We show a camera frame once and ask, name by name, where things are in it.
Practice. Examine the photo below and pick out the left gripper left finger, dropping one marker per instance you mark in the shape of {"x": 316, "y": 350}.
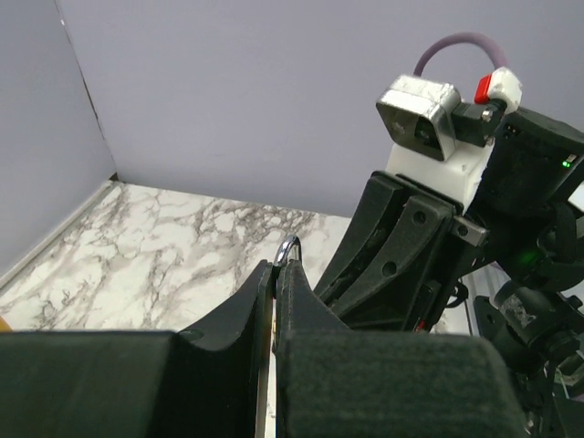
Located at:
{"x": 206, "y": 380}

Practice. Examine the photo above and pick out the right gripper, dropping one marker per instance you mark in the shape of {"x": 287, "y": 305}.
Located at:
{"x": 398, "y": 263}

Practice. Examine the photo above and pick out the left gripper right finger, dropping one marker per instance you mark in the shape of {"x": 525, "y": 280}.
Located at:
{"x": 332, "y": 381}

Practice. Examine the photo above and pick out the brass padlock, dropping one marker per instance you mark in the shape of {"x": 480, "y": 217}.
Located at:
{"x": 289, "y": 249}

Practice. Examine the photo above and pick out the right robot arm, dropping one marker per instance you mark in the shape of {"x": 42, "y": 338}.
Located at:
{"x": 521, "y": 219}

